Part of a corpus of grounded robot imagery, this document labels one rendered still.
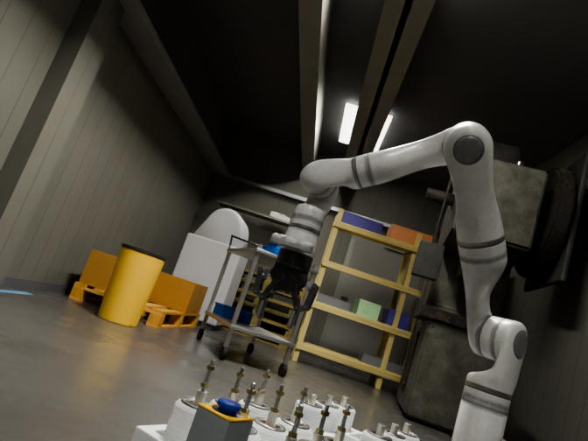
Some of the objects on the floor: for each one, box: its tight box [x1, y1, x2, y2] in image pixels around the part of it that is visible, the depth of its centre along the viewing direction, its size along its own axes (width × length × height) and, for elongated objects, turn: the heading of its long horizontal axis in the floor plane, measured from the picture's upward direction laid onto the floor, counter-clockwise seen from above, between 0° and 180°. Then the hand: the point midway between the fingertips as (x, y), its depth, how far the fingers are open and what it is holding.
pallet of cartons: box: [69, 249, 208, 329], centre depth 482 cm, size 133×93×48 cm
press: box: [396, 142, 588, 437], centre depth 423 cm, size 146×130×280 cm
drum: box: [98, 243, 166, 327], centre depth 379 cm, size 38×38×60 cm
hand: (276, 317), depth 97 cm, fingers open, 6 cm apart
